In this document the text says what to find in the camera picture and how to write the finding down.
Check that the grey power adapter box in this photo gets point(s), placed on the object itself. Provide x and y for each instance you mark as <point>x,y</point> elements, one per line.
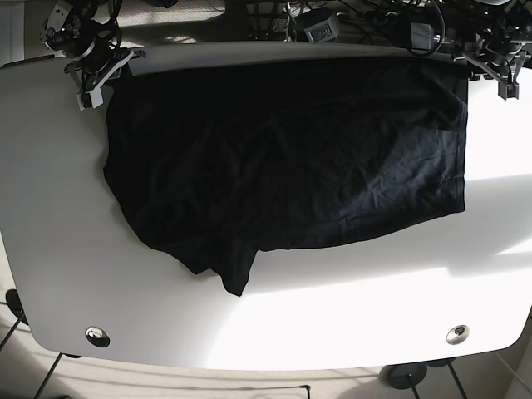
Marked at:
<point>422,36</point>

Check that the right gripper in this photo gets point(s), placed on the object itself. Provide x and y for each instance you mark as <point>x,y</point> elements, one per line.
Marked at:
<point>90,79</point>

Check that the left black table leg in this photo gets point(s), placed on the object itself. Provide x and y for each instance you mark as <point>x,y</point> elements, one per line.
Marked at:
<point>47,377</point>

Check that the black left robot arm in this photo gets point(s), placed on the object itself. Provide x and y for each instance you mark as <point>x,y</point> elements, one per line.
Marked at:
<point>494,37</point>

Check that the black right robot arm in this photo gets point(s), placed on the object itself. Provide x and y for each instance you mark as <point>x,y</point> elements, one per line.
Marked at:
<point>88,33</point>

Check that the black round stand base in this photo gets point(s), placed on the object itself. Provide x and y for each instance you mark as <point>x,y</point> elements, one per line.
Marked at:
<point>406,376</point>

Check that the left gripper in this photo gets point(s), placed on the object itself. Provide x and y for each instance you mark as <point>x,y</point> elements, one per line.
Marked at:
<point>500,64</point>

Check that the black T-shirt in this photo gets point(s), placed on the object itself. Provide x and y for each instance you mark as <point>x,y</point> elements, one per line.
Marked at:
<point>214,165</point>

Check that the left silver table grommet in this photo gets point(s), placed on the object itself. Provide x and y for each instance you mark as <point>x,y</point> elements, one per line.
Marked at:
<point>97,337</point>

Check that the silver table grommet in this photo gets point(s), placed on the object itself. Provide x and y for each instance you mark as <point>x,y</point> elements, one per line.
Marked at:
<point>97,337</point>
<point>458,334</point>

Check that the right silver table grommet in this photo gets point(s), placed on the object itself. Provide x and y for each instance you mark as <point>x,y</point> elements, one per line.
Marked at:
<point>458,334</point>

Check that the grey multi-socket box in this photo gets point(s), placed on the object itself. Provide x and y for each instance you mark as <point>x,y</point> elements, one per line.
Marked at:
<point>321,25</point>

